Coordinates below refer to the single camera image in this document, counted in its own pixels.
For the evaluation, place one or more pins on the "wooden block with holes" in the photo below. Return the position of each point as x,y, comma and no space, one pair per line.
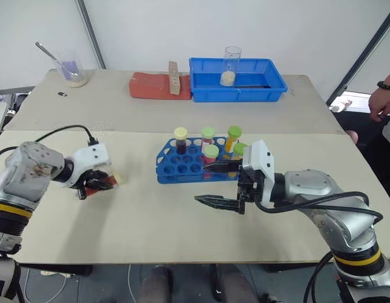
174,79

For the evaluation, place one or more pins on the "person's bare hand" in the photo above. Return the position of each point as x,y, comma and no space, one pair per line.
381,105

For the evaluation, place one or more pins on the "red test tube cream cap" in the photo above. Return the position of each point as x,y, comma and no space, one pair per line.
112,180

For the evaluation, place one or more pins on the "dark test tube yellow cap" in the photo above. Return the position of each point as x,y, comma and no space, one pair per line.
181,132

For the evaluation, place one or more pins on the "dark grey rounded shape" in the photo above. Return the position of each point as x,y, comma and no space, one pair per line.
155,284

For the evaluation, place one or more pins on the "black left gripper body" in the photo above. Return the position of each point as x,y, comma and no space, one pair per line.
82,190

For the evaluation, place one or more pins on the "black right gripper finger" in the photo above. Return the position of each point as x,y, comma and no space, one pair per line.
223,167
220,202

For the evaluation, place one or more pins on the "blue test tube rack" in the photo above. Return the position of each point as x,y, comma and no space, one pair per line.
182,164

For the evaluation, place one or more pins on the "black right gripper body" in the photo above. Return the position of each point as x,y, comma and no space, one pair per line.
246,187

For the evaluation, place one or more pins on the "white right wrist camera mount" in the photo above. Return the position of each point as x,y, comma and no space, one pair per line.
259,158

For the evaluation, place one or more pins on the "red brick block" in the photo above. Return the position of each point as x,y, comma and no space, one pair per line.
147,86

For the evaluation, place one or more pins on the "tall clear glass cylinder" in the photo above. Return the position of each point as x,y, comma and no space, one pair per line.
228,79

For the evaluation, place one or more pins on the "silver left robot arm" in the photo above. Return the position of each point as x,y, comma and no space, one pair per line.
27,176

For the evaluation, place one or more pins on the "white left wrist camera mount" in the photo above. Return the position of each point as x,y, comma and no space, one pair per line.
91,154

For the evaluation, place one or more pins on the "small black object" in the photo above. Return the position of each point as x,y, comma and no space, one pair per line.
62,94

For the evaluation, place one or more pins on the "black table base bar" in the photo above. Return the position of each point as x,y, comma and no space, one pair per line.
289,267
62,269

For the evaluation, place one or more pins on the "blue plastic bin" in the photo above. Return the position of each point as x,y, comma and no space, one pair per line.
239,94

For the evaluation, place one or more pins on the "pink test tube green cap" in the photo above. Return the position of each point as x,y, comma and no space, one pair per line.
211,151

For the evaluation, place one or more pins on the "red test tube green cap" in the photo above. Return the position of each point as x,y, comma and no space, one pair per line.
208,132

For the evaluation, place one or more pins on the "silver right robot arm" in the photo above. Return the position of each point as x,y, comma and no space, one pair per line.
311,186

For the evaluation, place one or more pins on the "orange test tube green cap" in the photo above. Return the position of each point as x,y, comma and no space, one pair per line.
239,148
234,131

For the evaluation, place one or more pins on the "clear beaker with white powder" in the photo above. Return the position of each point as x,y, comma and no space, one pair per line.
73,77

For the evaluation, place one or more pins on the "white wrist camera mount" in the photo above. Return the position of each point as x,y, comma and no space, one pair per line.
259,158
91,154

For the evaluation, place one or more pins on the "grey metal pole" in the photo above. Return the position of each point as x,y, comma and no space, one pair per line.
362,53
92,31

